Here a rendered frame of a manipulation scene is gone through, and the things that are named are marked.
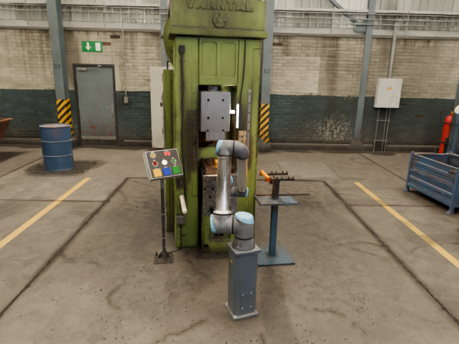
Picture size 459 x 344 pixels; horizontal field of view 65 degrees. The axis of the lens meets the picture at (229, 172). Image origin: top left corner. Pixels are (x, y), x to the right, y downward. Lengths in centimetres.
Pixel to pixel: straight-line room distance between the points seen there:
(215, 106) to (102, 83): 674
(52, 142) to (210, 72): 468
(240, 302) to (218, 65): 229
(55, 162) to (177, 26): 486
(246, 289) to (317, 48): 782
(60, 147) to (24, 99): 338
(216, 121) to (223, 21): 97
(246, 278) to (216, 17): 246
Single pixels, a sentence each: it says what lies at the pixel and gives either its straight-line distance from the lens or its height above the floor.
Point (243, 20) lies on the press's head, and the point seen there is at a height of 246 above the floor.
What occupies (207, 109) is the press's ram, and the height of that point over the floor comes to 159.
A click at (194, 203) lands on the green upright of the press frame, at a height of 54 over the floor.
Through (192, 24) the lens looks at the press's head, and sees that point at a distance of 379.
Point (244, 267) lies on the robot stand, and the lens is 293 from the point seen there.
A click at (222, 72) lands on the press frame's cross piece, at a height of 196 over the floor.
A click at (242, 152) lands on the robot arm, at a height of 135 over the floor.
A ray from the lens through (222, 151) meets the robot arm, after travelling 280.
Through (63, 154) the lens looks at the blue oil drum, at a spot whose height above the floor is 33.
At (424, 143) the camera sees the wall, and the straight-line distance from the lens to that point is 1128.
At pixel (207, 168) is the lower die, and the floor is 97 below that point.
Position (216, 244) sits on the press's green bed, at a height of 12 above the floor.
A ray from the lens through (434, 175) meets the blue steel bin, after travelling 659.
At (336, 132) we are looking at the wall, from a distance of 1025.
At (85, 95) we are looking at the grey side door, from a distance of 1035.
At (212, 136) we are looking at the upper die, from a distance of 373.
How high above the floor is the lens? 193
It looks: 15 degrees down
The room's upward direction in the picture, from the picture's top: 1 degrees clockwise
